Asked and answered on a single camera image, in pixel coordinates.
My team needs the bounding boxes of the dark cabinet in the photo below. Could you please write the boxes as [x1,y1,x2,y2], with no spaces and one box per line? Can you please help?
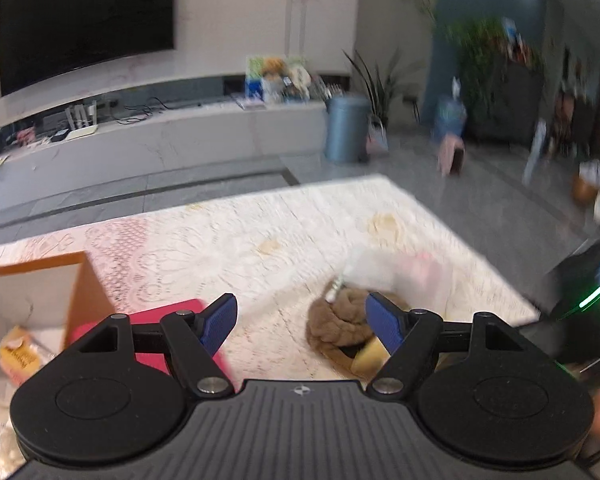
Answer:
[462,55,548,146]

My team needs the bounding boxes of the orange-edged cardboard box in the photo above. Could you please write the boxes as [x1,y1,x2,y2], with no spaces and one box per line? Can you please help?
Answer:
[0,252,116,478]

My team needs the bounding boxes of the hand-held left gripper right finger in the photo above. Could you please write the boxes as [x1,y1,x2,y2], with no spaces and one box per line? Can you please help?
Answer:
[365,292,528,401]

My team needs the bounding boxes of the white router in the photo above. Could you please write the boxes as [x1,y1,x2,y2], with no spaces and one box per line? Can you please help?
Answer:
[62,101,100,141]

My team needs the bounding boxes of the brown fuzzy socks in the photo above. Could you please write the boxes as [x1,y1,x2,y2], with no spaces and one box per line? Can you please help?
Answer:
[306,274,413,380]

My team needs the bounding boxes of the pink heater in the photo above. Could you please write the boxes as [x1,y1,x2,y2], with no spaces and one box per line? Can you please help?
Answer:
[437,135,466,177]

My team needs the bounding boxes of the brown basket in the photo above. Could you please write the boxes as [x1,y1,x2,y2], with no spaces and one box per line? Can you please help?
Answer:
[572,160,600,206]

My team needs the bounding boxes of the bushy green plant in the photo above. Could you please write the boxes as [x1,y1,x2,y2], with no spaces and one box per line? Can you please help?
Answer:
[442,17,511,106]

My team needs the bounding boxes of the brown teddy bear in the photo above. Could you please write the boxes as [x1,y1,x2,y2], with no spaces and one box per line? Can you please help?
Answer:
[261,57,287,103]

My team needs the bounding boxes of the yellow packet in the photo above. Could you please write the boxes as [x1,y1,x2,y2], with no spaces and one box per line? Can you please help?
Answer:
[0,326,56,388]

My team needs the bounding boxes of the blue water jug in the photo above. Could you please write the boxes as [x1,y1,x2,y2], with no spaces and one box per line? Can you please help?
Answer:
[432,77,468,141]

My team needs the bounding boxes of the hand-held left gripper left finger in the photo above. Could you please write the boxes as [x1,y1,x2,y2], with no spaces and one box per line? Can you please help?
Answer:
[80,294,238,397]

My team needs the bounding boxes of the grey-blue trash can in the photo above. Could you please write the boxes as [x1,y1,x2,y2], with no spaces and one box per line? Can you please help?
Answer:
[325,96,372,163]

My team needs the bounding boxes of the clear plastic bag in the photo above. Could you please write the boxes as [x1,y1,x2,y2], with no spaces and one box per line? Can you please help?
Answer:
[340,247,453,311]

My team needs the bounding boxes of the round printed fan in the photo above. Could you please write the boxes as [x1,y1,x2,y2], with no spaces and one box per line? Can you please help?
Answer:
[292,67,311,101]

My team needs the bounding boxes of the green picture card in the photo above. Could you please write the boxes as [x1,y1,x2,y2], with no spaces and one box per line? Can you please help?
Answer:
[245,54,311,103]

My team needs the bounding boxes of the white folded stand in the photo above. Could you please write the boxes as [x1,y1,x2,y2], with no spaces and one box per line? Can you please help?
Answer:
[522,119,550,186]

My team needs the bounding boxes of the red lidded box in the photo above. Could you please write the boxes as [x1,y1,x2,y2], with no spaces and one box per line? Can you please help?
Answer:
[67,298,236,393]

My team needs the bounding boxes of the black television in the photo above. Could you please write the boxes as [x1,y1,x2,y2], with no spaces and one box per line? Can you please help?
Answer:
[0,0,176,97]

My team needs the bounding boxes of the white marble TV console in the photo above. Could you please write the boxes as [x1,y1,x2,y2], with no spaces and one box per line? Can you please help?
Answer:
[0,72,331,216]

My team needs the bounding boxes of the pastel woven handbag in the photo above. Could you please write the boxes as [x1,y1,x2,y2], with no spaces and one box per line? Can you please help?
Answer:
[366,115,390,157]

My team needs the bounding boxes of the tall-leaf potted plant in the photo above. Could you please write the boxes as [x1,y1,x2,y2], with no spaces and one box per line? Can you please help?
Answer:
[342,49,421,128]

